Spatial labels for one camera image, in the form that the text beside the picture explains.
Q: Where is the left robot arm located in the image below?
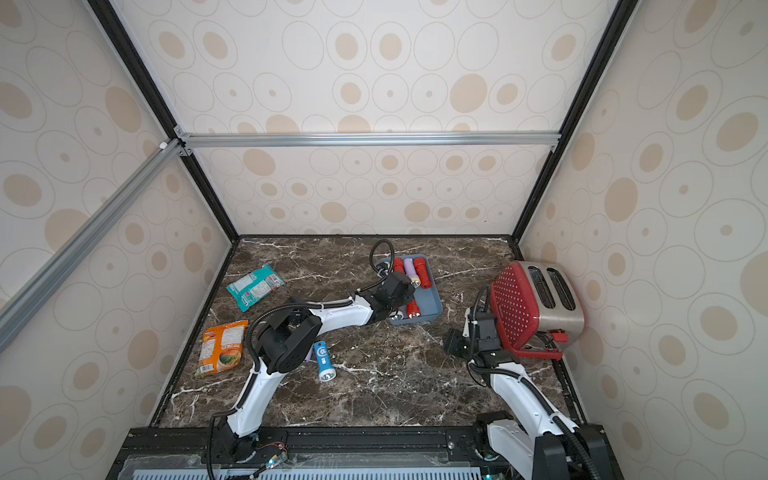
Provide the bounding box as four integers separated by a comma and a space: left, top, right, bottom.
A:
204, 239, 415, 477

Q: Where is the teal snack packet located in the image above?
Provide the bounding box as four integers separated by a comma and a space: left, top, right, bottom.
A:
227, 264, 285, 312

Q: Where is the horizontal aluminium rail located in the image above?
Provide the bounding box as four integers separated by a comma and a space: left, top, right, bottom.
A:
173, 130, 561, 151

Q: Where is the orange snack packet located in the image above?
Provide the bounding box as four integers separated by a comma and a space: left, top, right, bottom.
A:
195, 321, 248, 377

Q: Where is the left diagonal aluminium rail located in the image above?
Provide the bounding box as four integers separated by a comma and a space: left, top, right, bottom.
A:
1, 139, 182, 350

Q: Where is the red flashlight diagonal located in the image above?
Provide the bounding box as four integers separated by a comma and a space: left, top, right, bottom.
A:
413, 257, 433, 289

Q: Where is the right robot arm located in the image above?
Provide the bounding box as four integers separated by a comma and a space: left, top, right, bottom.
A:
443, 286, 618, 479

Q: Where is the red and steel toaster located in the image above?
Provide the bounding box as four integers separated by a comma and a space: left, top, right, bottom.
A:
490, 261, 586, 360

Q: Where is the blue storage tray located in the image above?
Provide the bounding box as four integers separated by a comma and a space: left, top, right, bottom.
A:
389, 254, 443, 326

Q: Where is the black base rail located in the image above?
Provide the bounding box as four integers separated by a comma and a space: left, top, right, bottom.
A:
107, 426, 590, 479

